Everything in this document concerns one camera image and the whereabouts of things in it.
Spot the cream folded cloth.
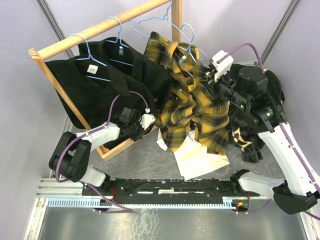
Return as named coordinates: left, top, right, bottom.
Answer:
left=173, top=130, right=230, bottom=180

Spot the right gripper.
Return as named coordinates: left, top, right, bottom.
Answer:
left=200, top=66, right=250, bottom=110

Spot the black shirt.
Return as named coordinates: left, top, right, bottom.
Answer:
left=45, top=55, right=158, bottom=128
left=78, top=36, right=172, bottom=112

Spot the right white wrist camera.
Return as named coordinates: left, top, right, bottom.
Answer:
left=208, top=50, right=234, bottom=83

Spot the white cable duct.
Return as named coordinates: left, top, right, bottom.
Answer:
left=47, top=197, right=236, bottom=210

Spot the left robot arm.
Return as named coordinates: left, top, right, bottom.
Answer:
left=48, top=107, right=156, bottom=195

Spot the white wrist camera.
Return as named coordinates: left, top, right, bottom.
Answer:
left=139, top=107, right=157, bottom=130
left=208, top=50, right=234, bottom=83

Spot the rear black shirt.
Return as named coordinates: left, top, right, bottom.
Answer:
left=78, top=36, right=172, bottom=112

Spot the wooden clothes rack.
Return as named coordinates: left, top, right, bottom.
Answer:
left=27, top=0, right=183, bottom=162

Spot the blue hanger shirt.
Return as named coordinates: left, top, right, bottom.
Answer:
left=70, top=33, right=111, bottom=82
left=106, top=16, right=129, bottom=57

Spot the front black shirt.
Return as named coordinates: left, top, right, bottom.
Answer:
left=45, top=55, right=158, bottom=128

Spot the blue hanger rear shirt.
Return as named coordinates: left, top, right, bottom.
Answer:
left=106, top=16, right=129, bottom=57

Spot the blue hanger front shirt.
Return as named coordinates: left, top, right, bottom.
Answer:
left=70, top=33, right=111, bottom=82

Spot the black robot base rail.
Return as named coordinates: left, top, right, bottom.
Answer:
left=97, top=178, right=259, bottom=204

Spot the empty blue wire hanger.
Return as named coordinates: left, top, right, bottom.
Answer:
left=127, top=0, right=208, bottom=61

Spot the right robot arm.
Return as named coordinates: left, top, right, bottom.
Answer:
left=206, top=64, right=320, bottom=215

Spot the black floral blanket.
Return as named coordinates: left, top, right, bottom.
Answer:
left=227, top=68, right=286, bottom=163

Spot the white shirt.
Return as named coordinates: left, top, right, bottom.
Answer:
left=156, top=129, right=168, bottom=151

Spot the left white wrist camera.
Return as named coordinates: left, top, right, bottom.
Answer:
left=139, top=107, right=157, bottom=130

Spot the yellow plaid shirt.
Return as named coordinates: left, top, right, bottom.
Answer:
left=144, top=31, right=229, bottom=156

